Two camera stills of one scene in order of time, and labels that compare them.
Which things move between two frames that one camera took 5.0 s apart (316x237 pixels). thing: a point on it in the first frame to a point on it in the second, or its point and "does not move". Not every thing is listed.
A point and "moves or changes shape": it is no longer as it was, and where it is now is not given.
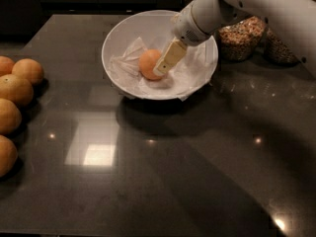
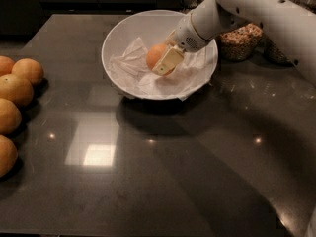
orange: x=147 y=62 moves or changes shape
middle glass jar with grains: x=239 y=39 does not move
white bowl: x=138 y=33 does not move
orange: x=30 y=69 does not move
